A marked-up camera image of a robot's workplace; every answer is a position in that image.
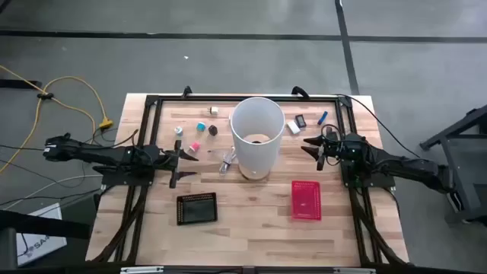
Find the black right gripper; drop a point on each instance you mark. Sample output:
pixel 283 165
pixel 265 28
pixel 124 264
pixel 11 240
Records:
pixel 335 150

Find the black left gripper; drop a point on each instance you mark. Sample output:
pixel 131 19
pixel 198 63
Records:
pixel 163 158

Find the pink wall charger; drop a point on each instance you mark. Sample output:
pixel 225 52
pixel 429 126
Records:
pixel 195 147

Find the white box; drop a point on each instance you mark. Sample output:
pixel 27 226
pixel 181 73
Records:
pixel 293 127

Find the small black screen device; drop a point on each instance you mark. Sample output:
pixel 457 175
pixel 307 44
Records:
pixel 300 120

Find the blue USB stick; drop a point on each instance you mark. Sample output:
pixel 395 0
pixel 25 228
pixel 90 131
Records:
pixel 322 118

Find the teal and black wall charger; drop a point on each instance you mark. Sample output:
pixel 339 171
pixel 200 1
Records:
pixel 201 126

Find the white wall charger cube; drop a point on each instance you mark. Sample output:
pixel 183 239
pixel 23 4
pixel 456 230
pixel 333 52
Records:
pixel 214 110

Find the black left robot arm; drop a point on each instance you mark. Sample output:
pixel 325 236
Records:
pixel 95 154

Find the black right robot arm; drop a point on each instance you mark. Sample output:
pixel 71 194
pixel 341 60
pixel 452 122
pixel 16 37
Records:
pixel 399 163

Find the black plastic basket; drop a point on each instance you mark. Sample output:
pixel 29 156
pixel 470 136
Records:
pixel 196 209

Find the red plastic basket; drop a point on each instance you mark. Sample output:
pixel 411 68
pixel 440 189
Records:
pixel 306 201

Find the white cylindrical bucket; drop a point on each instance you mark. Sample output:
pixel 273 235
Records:
pixel 256 125

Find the black metal cart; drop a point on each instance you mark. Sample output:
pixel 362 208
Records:
pixel 452 129

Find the black flat beam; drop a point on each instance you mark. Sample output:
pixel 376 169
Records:
pixel 38 224

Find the white printed sign board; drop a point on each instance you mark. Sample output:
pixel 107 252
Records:
pixel 42 236

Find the black desk leg foot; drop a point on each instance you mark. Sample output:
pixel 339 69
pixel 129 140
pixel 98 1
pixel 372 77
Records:
pixel 19 83

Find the black aluminium table frame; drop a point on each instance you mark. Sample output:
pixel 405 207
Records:
pixel 247 98

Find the silver metal bracket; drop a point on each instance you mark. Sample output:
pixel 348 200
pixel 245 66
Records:
pixel 354 271
pixel 141 270

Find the grey metal post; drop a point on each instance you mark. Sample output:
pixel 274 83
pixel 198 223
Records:
pixel 7 251

